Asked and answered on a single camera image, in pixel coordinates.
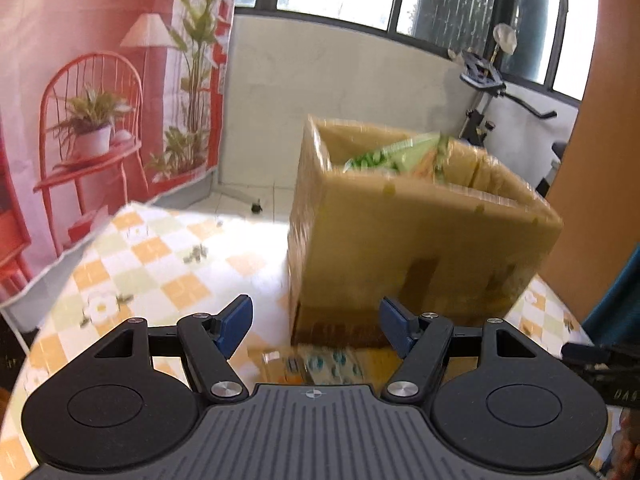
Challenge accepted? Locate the orange snack packet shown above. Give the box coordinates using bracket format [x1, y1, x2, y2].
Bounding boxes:
[247, 348, 308, 386]

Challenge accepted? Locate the checkered floral tablecloth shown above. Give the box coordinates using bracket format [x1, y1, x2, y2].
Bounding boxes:
[0, 201, 601, 480]

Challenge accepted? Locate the white blue snack packet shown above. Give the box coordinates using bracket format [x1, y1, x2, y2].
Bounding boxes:
[299, 347, 364, 386]

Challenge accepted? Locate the taped cardboard box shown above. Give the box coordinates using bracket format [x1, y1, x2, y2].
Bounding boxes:
[288, 117, 563, 347]

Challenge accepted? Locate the green snack bag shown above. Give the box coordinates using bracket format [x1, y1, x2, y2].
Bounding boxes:
[343, 133, 449, 174]

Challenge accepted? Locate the black exercise bike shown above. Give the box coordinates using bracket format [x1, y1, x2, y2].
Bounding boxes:
[447, 23, 569, 196]

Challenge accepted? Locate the printed room backdrop curtain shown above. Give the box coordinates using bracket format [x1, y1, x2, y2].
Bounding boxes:
[1, 0, 234, 299]

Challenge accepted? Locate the black framed window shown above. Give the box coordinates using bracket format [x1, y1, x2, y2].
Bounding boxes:
[236, 0, 598, 103]

